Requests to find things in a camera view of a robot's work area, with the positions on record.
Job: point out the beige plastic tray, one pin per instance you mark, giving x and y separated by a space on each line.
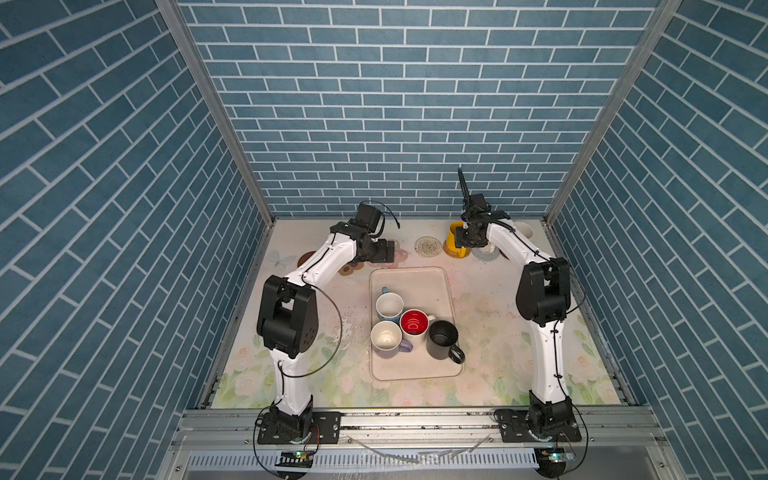
405 303

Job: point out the cork paw print coaster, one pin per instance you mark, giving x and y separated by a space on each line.
350 268

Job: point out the black mug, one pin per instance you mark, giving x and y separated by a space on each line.
442 342

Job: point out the red mug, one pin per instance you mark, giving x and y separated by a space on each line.
414 324

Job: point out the white speckled mug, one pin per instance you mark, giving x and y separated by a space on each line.
524 229

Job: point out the white mug purple handle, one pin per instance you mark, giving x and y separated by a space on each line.
387 339

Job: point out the brown round coaster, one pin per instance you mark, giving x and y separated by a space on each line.
304 258

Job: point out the aluminium front rail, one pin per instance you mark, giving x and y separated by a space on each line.
443 427

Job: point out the yellow mug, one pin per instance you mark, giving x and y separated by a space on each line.
449 245

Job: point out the light blue mug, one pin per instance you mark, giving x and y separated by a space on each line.
389 306

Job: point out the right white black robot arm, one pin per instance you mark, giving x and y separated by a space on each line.
544 298

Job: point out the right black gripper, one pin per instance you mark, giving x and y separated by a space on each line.
460 241

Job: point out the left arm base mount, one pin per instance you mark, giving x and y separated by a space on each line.
277 428

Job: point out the pink flower coaster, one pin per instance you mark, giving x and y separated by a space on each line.
400 257

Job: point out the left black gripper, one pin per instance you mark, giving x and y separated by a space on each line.
381 255

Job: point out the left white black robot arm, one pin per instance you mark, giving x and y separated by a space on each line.
288 318

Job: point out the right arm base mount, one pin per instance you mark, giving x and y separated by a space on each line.
520 426

